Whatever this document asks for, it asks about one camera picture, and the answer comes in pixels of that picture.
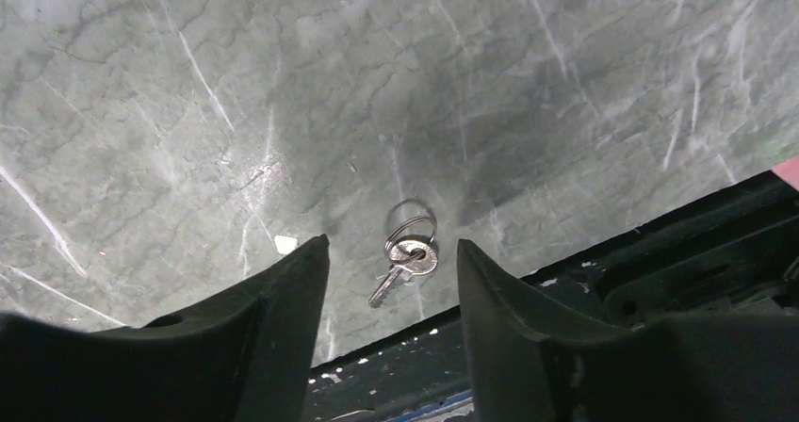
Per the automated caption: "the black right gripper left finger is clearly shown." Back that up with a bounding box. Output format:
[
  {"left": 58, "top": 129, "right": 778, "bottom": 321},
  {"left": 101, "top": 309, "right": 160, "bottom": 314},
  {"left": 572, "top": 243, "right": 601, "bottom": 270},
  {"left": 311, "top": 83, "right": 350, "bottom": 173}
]
[{"left": 1, "top": 235, "right": 330, "bottom": 421}]

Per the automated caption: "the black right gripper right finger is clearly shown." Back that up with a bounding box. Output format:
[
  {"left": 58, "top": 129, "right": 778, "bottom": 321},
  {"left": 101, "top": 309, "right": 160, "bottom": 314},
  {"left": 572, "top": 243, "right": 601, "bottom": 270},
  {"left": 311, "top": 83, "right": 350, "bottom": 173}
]
[{"left": 457, "top": 239, "right": 798, "bottom": 421}]

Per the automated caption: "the silver key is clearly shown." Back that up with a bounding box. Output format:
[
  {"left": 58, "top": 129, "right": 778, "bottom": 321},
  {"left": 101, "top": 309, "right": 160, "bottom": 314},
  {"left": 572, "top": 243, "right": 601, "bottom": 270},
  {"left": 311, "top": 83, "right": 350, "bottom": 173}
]
[{"left": 368, "top": 236, "right": 439, "bottom": 309}]

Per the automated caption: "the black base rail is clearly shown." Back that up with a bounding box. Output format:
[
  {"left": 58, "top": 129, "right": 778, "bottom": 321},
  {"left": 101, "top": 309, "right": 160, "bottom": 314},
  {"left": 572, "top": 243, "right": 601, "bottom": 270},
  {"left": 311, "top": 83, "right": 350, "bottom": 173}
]
[{"left": 302, "top": 172, "right": 798, "bottom": 421}]

